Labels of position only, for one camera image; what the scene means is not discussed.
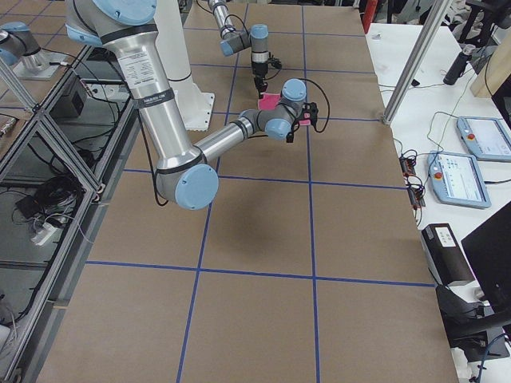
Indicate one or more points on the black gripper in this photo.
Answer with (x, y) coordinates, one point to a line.
(259, 69)
(291, 136)

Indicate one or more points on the pink and grey towel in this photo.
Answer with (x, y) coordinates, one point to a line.
(269, 100)

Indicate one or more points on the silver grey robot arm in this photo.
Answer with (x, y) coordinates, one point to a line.
(183, 174)
(236, 37)

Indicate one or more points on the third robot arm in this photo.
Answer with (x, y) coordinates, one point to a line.
(20, 50)

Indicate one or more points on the small circuit board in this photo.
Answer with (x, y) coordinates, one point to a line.
(407, 164)

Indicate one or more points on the near blue teach pendant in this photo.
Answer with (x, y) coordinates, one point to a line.
(457, 180)

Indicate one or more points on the blue teach pendant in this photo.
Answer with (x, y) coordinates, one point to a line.
(485, 137)
(457, 180)

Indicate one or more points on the black bottle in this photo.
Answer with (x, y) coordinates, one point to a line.
(457, 69)

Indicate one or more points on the far blue teach pendant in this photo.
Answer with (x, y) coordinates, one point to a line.
(485, 137)

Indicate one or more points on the black rectangular box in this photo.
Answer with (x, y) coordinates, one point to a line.
(445, 258)

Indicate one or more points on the black monitor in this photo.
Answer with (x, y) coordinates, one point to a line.
(487, 249)

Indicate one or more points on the white power strip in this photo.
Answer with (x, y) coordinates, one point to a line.
(43, 234)

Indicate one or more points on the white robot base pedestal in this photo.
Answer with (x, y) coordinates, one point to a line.
(195, 106)

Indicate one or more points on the aluminium frame post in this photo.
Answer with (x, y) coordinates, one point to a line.
(421, 46)

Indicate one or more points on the aluminium frame rack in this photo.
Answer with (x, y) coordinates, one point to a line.
(60, 164)

